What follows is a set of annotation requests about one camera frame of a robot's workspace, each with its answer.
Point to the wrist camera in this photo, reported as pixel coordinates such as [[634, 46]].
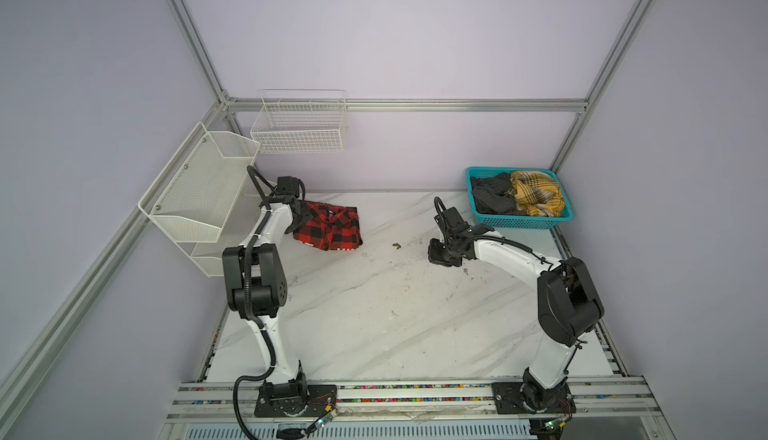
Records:
[[289, 186], [452, 224]]

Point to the white wire basket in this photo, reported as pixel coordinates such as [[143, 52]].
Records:
[[301, 121]]

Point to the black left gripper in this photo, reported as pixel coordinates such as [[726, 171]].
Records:
[[305, 216]]

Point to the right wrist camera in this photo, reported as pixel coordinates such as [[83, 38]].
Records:
[[452, 224]]

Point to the aluminium frame profile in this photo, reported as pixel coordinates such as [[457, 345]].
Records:
[[36, 365]]

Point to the red black plaid shirt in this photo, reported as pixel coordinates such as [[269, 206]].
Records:
[[330, 227]]

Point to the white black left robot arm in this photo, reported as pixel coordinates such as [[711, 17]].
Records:
[[256, 288]]

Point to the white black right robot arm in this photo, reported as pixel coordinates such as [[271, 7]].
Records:
[[567, 304]]

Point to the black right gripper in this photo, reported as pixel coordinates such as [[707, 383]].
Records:
[[433, 255]]

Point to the dark grey shirt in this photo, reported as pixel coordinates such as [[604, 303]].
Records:
[[494, 195]]

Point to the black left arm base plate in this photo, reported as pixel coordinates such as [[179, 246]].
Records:
[[284, 400]]

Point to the aluminium mounting rail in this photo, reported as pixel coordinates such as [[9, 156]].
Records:
[[427, 400]]

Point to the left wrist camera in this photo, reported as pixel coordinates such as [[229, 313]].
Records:
[[289, 186]]

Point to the teal plastic basket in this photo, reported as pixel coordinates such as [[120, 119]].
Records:
[[520, 220]]

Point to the yellow plaid shirt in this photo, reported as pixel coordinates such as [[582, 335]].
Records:
[[537, 193]]

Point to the white mesh lower shelf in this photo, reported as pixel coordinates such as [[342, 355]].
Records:
[[242, 220]]

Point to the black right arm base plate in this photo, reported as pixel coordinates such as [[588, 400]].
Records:
[[507, 399]]

